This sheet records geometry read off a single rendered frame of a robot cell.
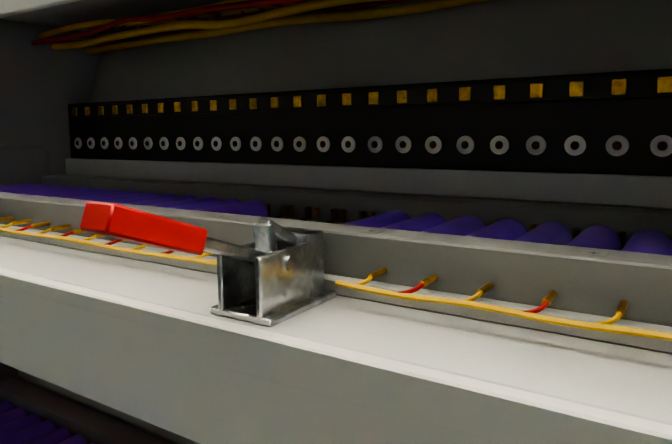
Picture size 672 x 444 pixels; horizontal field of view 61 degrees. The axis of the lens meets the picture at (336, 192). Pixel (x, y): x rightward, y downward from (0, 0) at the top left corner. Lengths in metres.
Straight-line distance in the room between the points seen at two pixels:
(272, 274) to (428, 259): 0.06
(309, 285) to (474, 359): 0.07
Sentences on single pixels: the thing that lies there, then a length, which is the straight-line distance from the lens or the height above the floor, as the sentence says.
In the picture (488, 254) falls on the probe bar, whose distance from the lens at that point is 0.20.
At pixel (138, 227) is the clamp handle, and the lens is 0.16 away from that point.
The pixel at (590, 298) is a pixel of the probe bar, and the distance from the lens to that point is 0.20.
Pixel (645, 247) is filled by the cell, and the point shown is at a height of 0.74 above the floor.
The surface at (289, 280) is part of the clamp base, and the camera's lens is 0.20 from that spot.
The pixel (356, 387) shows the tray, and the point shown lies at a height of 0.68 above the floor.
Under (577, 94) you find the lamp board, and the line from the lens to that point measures 0.33.
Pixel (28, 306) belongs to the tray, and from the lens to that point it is 0.29.
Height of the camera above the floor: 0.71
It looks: 9 degrees up
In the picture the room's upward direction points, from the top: 9 degrees clockwise
